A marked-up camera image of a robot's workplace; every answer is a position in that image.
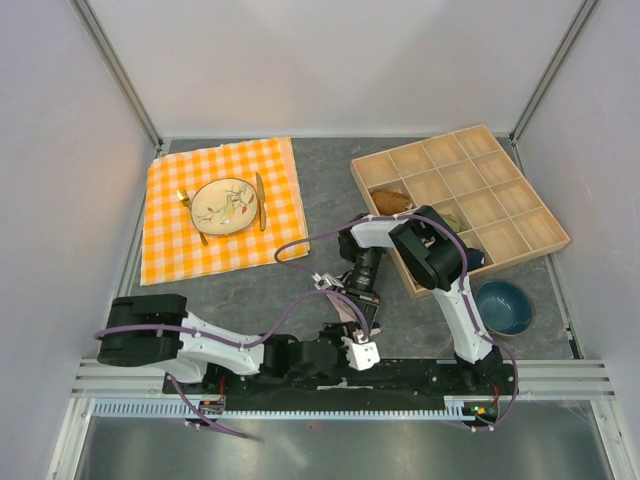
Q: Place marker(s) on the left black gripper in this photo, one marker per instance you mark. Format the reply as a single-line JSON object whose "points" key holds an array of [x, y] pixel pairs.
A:
{"points": [[338, 330]]}

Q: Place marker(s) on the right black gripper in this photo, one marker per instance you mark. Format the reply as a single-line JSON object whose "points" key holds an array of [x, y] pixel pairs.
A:
{"points": [[367, 302]]}

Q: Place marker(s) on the pink underwear navy trim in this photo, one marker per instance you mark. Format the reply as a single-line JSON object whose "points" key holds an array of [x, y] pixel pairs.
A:
{"points": [[345, 313]]}

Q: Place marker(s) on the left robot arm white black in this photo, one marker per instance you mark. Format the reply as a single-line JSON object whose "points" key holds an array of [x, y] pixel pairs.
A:
{"points": [[158, 331]]}

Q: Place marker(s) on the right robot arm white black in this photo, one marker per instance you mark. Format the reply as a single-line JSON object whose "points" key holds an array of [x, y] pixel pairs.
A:
{"points": [[437, 260]]}

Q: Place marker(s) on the brown rolled cloth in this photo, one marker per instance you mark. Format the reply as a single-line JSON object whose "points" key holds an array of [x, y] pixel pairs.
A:
{"points": [[390, 202]]}

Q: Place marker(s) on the olive rolled cloth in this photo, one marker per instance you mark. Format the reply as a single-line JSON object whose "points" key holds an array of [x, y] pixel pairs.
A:
{"points": [[455, 223]]}

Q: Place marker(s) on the navy rolled cloth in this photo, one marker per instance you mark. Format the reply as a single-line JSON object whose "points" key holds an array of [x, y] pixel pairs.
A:
{"points": [[476, 259]]}

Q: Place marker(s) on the blue ceramic bowl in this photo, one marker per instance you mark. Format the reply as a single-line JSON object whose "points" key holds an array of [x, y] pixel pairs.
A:
{"points": [[504, 308]]}

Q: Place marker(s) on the gold knife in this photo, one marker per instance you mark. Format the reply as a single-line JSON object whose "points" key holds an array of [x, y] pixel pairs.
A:
{"points": [[261, 196]]}

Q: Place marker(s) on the beige floral plate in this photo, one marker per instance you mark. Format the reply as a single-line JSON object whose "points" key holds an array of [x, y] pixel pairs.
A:
{"points": [[224, 206]]}

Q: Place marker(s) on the orange white checkered cloth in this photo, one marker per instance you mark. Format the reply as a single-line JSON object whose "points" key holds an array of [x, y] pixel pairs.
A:
{"points": [[171, 248]]}

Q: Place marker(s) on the gold fork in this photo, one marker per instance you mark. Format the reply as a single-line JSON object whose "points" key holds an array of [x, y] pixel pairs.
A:
{"points": [[185, 200]]}

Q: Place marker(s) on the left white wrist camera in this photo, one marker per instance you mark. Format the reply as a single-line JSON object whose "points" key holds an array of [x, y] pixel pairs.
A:
{"points": [[361, 354]]}

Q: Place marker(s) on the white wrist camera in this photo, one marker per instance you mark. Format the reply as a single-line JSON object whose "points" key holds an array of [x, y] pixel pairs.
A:
{"points": [[361, 354], [326, 282]]}

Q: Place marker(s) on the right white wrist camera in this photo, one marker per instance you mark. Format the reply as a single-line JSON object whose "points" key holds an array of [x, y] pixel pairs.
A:
{"points": [[326, 282]]}

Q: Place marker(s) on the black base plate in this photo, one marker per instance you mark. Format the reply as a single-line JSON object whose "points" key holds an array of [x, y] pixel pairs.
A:
{"points": [[392, 385]]}

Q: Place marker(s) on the white slotted cable duct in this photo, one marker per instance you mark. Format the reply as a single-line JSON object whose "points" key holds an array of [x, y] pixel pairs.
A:
{"points": [[453, 410]]}

